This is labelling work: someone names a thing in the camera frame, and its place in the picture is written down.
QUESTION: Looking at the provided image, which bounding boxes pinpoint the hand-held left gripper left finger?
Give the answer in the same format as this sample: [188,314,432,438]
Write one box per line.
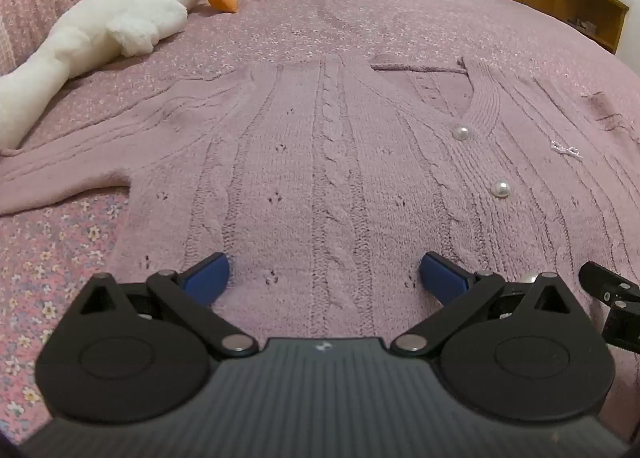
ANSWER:
[75,252,260,358]

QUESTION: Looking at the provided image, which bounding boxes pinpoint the mauve knitted cardigan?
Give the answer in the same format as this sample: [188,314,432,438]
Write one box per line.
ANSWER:
[0,53,640,354]

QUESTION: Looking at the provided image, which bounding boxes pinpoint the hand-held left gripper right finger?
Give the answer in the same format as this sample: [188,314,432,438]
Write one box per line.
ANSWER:
[391,252,576,356]

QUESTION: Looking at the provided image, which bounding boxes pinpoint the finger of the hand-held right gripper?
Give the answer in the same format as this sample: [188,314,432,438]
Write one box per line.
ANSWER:
[579,261,640,354]

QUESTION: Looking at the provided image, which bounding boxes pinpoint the white plush goose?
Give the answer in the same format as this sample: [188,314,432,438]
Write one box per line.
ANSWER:
[0,0,239,149]

